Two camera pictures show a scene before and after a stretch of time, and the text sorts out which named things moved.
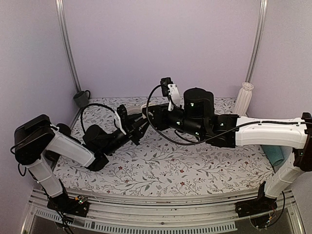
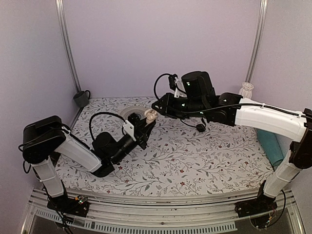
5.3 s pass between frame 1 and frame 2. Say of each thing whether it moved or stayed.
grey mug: stayed
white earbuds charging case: moved
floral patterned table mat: stayed
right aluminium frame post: stayed
